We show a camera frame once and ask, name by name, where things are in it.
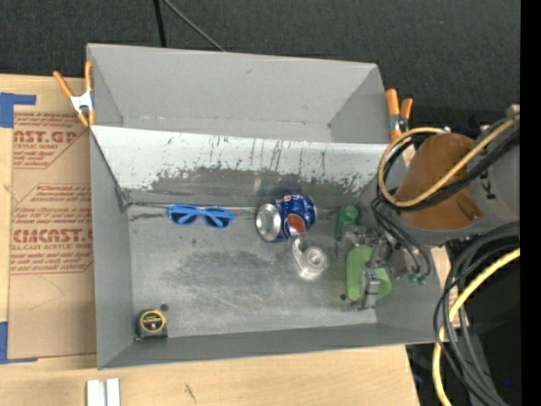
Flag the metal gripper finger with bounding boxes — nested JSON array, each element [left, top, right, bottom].
[[341, 225, 384, 250], [358, 270, 382, 311]]

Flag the green spray bottle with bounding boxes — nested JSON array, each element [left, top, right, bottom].
[[334, 205, 393, 303]]

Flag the clear glass mug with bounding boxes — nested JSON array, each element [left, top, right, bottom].
[[290, 237, 330, 282]]

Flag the blue soda can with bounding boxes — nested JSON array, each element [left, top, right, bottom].
[[254, 192, 318, 244]]

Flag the grey metal bin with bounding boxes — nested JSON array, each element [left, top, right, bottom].
[[85, 43, 448, 370]]

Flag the blue sunglasses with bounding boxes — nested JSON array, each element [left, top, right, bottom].
[[167, 203, 236, 229]]

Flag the black and yellow tape measure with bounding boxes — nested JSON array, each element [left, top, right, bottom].
[[134, 309, 169, 340]]

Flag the brown cardboard board, red print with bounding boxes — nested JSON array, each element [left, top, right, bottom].
[[7, 98, 98, 361]]

